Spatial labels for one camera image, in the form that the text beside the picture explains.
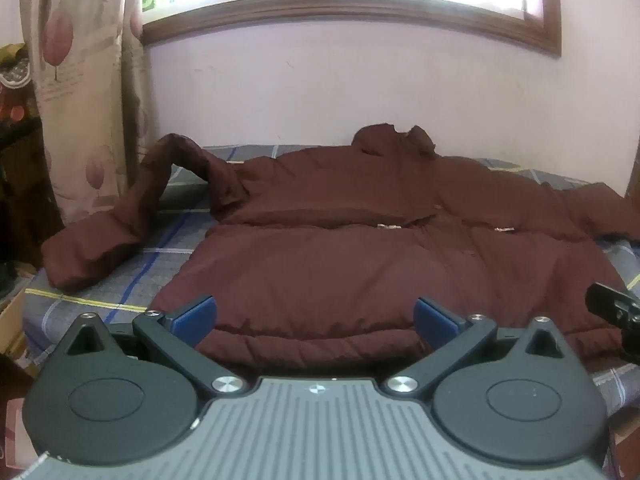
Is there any pile of patterned cloths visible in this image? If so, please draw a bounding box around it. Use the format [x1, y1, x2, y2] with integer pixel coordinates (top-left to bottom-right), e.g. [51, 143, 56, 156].
[0, 42, 42, 123]

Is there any beige leaf print curtain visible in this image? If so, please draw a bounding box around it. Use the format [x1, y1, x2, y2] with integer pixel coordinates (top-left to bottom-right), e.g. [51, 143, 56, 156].
[19, 0, 162, 228]

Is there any bed with grey plaid sheet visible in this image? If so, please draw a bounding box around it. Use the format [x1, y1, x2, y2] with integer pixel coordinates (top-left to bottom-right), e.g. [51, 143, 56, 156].
[20, 144, 640, 480]

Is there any brown puffer jacket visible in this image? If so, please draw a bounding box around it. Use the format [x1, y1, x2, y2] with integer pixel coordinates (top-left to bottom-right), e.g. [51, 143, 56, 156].
[41, 122, 640, 361]

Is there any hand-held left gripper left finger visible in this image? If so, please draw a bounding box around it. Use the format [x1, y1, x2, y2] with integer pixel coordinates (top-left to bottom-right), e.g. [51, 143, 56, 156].
[65, 295, 246, 397]

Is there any wooden window frame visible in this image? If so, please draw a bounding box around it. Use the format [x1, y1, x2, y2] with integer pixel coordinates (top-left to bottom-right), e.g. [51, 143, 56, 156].
[140, 0, 563, 57]

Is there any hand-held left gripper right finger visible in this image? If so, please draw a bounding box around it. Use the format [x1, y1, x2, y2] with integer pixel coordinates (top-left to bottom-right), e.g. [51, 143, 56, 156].
[380, 297, 565, 397]

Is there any dark wooden cabinet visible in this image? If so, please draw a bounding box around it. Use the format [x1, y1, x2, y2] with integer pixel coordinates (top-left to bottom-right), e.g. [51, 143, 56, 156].
[0, 117, 63, 273]

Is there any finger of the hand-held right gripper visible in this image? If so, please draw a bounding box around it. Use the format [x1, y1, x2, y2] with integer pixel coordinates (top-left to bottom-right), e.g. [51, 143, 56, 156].
[585, 282, 640, 333]

